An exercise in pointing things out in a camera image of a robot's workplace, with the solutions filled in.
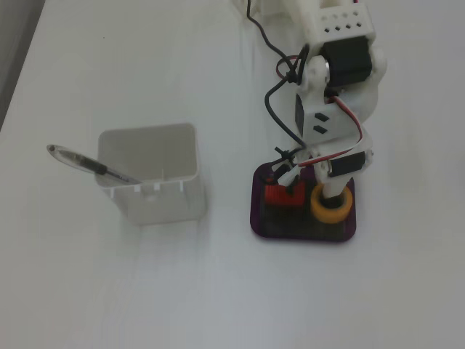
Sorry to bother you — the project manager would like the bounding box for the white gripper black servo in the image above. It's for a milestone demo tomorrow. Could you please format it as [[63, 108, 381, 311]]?
[[294, 93, 375, 200]]

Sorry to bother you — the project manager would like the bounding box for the yellow tape roll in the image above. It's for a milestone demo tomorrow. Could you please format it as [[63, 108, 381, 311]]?
[[310, 184, 354, 224]]

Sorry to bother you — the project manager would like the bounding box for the white plastic pen holder box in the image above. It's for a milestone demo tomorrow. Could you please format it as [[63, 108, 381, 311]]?
[[97, 122, 207, 225]]

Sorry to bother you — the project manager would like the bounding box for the red cube block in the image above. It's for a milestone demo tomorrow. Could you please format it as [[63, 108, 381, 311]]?
[[264, 181, 306, 208]]

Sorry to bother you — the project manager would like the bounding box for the purple metal tray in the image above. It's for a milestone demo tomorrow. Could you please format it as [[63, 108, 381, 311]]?
[[249, 162, 359, 241]]

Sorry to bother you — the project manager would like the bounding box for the black ballpoint pen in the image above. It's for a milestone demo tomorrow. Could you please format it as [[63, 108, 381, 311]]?
[[46, 144, 145, 186]]

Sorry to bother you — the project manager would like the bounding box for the red white servo cable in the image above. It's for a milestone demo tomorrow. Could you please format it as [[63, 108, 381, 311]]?
[[275, 96, 365, 186]]

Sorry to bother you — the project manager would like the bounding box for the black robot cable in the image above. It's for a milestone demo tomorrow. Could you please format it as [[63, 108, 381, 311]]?
[[246, 0, 310, 153]]

